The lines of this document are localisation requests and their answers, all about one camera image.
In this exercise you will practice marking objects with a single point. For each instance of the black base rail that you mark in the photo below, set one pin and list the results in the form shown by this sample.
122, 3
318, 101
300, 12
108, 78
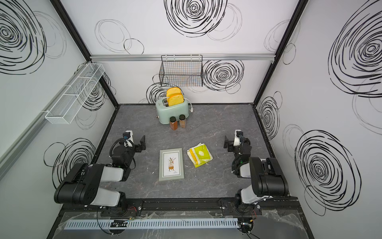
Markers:
225, 206

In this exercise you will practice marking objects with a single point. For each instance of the back toast slice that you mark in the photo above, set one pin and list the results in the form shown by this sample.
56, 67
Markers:
173, 91

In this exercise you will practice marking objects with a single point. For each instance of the brown spice jar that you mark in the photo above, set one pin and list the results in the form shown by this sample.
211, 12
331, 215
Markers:
182, 121

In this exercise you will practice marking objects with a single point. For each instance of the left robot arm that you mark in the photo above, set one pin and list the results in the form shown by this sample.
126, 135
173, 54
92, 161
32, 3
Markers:
81, 186

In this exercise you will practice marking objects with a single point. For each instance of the green picture frame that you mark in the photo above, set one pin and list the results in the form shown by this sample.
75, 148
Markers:
171, 165

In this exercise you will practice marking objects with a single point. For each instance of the white slotted cable duct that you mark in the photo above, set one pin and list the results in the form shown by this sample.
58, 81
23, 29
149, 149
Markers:
206, 223

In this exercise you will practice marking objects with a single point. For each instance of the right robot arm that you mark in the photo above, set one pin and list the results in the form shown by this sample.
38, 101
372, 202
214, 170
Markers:
267, 178

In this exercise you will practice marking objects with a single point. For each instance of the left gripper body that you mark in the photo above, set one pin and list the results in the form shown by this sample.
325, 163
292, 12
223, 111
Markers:
136, 149

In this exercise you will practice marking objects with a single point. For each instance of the white wire shelf basket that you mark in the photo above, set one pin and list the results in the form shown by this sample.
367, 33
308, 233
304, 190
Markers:
84, 92

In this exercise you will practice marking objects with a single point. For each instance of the mint green toaster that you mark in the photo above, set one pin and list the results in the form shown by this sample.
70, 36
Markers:
165, 112

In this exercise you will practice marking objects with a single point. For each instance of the red spice jar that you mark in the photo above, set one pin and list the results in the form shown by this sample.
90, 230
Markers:
173, 123

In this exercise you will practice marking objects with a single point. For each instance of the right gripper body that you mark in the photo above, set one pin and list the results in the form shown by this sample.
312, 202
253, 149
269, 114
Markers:
233, 148

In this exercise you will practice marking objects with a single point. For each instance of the black wire basket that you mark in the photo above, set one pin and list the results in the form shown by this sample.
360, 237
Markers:
182, 70

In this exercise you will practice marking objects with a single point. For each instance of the front toast slice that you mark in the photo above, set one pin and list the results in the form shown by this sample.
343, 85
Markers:
175, 99

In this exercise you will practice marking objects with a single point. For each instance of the yellow green cloth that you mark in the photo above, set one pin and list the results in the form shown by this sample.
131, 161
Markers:
199, 155

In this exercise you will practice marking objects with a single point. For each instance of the toast slice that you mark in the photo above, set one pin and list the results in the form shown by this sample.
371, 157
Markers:
173, 91
175, 99

